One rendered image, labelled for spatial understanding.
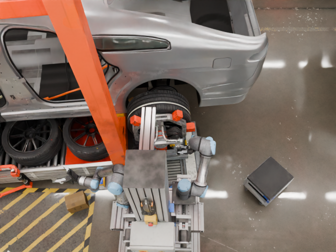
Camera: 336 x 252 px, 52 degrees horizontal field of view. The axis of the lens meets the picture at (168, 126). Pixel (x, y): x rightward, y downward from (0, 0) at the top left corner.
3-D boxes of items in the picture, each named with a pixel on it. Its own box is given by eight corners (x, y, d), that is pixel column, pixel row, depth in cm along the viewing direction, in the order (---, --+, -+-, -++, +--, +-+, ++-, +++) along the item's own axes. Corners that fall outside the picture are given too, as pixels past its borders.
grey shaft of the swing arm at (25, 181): (33, 182, 415) (16, 167, 371) (33, 187, 412) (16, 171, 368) (26, 183, 415) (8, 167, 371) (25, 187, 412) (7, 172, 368)
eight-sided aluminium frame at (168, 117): (185, 137, 379) (186, 111, 332) (186, 142, 376) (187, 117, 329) (136, 141, 379) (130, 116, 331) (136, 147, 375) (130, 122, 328)
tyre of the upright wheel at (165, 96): (116, 99, 348) (141, 127, 404) (116, 119, 337) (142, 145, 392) (177, 82, 332) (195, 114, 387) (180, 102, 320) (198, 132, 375)
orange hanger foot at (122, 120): (127, 112, 405) (123, 95, 375) (128, 152, 379) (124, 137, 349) (113, 113, 404) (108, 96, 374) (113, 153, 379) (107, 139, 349)
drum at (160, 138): (166, 130, 362) (166, 123, 349) (168, 148, 351) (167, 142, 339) (153, 131, 361) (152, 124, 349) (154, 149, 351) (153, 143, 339)
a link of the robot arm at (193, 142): (184, 148, 293) (189, 143, 341) (197, 151, 291) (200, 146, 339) (187, 135, 292) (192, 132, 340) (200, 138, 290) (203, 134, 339)
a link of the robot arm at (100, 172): (122, 158, 270) (93, 165, 307) (118, 170, 265) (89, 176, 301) (134, 164, 275) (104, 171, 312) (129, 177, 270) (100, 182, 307)
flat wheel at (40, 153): (17, 176, 396) (8, 168, 375) (3, 132, 425) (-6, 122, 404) (71, 151, 409) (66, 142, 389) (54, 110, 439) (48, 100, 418)
